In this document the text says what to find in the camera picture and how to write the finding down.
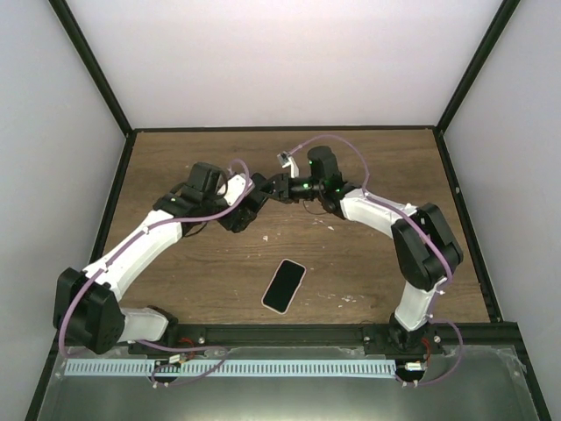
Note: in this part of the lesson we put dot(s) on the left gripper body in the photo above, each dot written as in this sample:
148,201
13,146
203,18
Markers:
234,222

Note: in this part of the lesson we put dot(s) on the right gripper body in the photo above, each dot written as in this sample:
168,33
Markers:
294,194

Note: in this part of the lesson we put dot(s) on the phone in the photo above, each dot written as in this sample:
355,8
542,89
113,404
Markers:
282,288

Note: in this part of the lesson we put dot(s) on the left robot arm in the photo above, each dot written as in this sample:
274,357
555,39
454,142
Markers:
87,306

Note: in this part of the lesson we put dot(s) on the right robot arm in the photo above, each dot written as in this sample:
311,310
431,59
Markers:
427,251

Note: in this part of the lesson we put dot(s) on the metal front plate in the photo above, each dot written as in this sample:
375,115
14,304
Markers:
480,383

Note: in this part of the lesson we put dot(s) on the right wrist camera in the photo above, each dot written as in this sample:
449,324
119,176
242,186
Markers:
287,162

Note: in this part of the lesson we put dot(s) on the black enclosure frame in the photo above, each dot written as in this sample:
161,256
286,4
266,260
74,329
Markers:
495,29

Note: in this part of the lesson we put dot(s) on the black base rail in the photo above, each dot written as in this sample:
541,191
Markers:
374,338

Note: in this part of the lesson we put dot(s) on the light blue slotted rail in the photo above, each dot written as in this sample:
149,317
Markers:
236,368

